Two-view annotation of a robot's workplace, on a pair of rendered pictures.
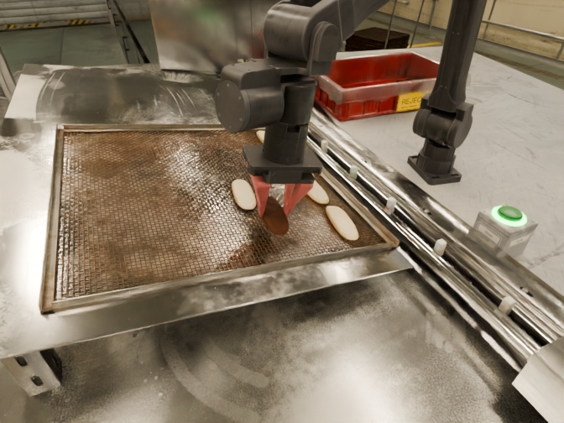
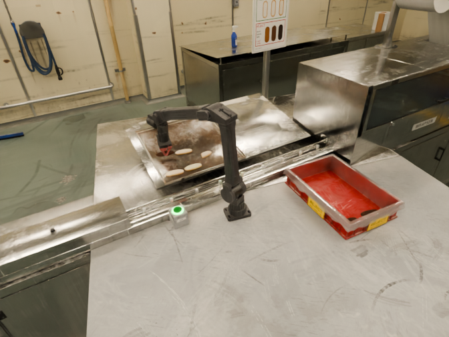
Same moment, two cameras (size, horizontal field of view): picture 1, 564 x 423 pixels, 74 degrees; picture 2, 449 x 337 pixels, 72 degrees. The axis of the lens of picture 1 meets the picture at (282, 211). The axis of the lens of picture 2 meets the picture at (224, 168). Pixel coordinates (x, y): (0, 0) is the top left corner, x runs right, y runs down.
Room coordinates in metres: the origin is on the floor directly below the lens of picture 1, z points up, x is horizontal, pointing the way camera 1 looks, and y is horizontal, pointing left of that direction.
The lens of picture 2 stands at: (0.66, -1.48, 1.85)
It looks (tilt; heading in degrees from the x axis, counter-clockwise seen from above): 34 degrees down; 85
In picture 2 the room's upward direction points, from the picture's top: 2 degrees counter-clockwise
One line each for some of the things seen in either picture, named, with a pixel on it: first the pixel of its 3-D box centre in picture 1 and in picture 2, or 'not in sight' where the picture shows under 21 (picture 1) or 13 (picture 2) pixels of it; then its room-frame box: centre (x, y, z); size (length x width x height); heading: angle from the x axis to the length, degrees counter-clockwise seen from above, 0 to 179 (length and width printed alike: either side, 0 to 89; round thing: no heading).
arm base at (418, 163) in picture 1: (436, 156); (237, 206); (0.80, -0.38, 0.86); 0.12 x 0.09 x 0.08; 12
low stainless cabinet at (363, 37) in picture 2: not in sight; (342, 55); (3.21, 3.76, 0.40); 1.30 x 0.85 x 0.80; 24
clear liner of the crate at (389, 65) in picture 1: (379, 81); (338, 191); (1.32, -0.34, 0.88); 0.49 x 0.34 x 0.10; 109
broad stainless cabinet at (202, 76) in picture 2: not in sight; (263, 77); (1.56, 2.54, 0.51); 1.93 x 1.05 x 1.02; 24
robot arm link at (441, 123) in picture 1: (442, 130); (232, 193); (0.79, -0.37, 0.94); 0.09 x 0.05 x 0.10; 133
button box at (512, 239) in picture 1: (497, 239); (178, 218); (0.52, -0.40, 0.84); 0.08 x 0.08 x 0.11; 24
